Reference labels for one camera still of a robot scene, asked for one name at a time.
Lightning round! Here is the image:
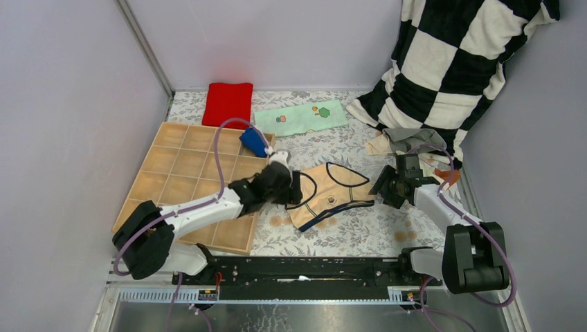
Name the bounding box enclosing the blue underwear with white lettering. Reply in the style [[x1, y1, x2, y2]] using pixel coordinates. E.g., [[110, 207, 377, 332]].
[[240, 127, 269, 158]]

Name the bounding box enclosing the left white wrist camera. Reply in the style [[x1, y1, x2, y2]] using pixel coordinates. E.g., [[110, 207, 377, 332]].
[[267, 150, 291, 172]]

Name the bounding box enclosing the light green patterned cloth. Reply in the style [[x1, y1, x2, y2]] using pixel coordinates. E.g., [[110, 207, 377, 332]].
[[253, 100, 348, 137]]

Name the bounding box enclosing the grey crumpled cloth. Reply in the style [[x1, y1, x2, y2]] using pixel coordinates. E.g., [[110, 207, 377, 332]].
[[383, 128, 447, 153]]

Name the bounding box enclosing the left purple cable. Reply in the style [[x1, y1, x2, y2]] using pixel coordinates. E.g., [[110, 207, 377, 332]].
[[112, 118, 275, 332]]

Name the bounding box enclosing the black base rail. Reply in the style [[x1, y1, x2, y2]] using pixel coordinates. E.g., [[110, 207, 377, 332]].
[[172, 256, 425, 301]]

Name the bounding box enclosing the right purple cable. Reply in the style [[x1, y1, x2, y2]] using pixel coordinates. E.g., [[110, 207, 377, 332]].
[[406, 142, 518, 332]]

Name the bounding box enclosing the red folded cloth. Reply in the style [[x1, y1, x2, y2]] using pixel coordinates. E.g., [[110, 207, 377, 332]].
[[201, 82, 253, 127]]

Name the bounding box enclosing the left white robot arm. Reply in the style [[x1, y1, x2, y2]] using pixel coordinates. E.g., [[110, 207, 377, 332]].
[[112, 161, 302, 284]]

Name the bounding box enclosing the cream cloth under grey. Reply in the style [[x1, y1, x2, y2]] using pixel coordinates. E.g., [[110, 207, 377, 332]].
[[365, 135, 392, 156]]

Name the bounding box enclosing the black white checkered blanket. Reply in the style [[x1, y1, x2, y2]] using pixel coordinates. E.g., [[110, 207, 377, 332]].
[[347, 0, 561, 167]]

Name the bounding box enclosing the orange cloth piece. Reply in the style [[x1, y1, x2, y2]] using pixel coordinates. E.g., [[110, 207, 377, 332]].
[[433, 169, 460, 187]]

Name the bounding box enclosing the beige cloth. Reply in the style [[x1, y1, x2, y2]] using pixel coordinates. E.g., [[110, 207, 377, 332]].
[[286, 162, 375, 232]]

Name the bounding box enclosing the wooden compartment tray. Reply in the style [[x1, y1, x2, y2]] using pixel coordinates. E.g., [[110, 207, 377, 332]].
[[112, 122, 267, 232]]

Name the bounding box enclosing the floral patterned table mat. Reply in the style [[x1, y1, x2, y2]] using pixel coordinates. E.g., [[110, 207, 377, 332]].
[[166, 91, 444, 257]]

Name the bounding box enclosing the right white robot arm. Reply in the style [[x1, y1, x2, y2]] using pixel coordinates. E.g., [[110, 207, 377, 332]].
[[370, 154, 517, 294]]

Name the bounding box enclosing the purple cable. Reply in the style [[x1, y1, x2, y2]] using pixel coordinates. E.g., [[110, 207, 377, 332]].
[[112, 118, 275, 332], [406, 142, 518, 332]]

